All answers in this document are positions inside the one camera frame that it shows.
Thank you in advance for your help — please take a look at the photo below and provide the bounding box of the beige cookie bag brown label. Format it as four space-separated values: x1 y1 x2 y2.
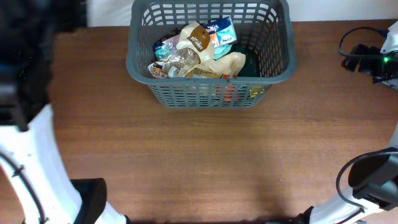
148 22 215 78

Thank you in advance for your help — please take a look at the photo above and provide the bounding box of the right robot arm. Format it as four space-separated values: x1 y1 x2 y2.
289 24 397 224

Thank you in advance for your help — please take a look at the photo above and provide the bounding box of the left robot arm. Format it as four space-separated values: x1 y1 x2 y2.
1 0 129 224

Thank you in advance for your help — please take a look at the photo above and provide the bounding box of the blue tissue multipack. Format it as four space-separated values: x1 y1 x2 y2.
153 16 238 60

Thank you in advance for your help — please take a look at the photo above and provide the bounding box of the green snack bag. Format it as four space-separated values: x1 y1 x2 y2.
231 44 260 77

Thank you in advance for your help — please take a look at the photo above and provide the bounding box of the beige paper bag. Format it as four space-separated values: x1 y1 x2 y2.
197 52 246 78

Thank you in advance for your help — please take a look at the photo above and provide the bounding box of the grey plastic basket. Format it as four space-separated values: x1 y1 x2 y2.
126 0 297 108

